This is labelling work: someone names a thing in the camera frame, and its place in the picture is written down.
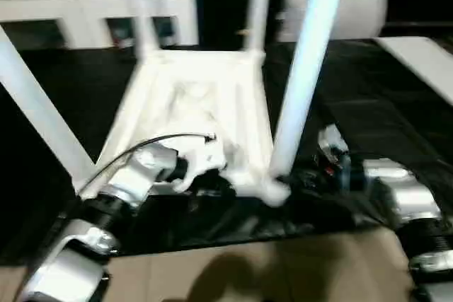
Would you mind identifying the white plastic table leg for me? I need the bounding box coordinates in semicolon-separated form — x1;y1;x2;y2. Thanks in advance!
243;0;272;59
127;0;162;64
268;0;351;185
0;25;98;190

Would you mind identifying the black work mat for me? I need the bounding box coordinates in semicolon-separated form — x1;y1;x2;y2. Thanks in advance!
0;36;453;257

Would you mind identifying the white flat board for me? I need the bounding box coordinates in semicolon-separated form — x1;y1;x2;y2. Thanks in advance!
374;36;453;105

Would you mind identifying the grey cushion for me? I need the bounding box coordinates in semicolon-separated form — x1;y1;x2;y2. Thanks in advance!
277;0;389;43

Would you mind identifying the white glass-door cabinet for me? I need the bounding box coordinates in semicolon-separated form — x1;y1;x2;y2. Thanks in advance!
0;0;199;50

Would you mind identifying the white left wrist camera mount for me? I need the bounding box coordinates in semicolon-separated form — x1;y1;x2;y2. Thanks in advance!
172;139;228;193

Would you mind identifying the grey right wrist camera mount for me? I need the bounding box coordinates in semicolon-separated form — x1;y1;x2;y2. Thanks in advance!
316;124;352;190

